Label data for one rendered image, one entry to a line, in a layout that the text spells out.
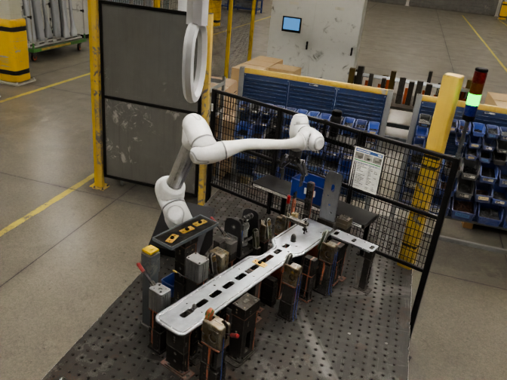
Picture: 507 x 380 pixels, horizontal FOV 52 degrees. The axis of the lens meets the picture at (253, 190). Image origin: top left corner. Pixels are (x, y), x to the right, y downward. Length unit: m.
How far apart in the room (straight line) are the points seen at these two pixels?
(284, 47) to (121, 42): 4.87
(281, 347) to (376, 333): 0.56
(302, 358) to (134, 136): 3.43
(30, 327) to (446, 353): 2.99
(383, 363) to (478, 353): 1.59
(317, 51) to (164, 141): 4.86
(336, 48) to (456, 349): 6.42
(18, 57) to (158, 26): 5.34
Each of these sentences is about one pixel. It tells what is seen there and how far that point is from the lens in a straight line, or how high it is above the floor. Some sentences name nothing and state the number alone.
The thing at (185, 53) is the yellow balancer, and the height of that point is 2.47.
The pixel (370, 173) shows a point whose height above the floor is 1.29.
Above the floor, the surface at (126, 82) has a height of 1.23.
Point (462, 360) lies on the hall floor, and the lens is 4.22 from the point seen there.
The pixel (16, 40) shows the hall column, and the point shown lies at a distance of 10.14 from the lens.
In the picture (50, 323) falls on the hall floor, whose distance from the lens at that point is 4.09.
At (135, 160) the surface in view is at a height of 0.42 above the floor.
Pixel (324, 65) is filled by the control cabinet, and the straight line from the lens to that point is 9.64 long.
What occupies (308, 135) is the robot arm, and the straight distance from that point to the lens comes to 2.84.
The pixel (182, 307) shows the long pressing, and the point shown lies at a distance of 2.51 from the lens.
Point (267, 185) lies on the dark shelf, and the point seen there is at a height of 1.03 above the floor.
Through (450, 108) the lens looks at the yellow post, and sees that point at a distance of 3.26.
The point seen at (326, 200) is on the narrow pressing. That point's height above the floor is 1.13.
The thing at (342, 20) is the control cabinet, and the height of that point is 1.59.
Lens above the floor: 2.54
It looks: 25 degrees down
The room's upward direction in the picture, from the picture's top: 6 degrees clockwise
